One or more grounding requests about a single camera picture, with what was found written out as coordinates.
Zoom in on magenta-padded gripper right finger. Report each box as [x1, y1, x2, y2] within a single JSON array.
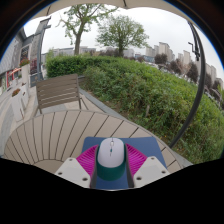
[[124, 143, 171, 189]]

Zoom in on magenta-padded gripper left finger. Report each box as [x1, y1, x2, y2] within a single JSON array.
[[54, 144, 100, 189]]

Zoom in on white and teal computer mouse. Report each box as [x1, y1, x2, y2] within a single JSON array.
[[95, 137, 128, 182]]

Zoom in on dark blue mouse pad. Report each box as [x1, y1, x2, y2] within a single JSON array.
[[80, 135, 168, 191]]

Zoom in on brown slatted outdoor chair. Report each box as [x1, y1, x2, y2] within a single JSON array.
[[35, 73, 88, 116]]

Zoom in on white planter with flowers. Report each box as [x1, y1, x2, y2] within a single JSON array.
[[9, 87, 30, 123], [19, 58, 32, 88]]

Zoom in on dark curved umbrella pole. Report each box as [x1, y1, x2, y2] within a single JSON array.
[[168, 21, 207, 149]]

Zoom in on distant apartment buildings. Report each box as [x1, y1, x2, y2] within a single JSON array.
[[53, 41, 224, 91]]

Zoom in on tall grey sign pillar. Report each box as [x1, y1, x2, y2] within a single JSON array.
[[29, 17, 52, 88]]

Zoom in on grey storefront building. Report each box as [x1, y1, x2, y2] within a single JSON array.
[[0, 28, 33, 94]]

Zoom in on tall bare-trunk tree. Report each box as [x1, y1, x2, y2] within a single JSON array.
[[56, 3, 118, 56]]

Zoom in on round leafy green tree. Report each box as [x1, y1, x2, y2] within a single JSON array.
[[95, 14, 150, 58]]

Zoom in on beige patio umbrella canopy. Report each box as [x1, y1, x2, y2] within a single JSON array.
[[31, 0, 191, 24]]

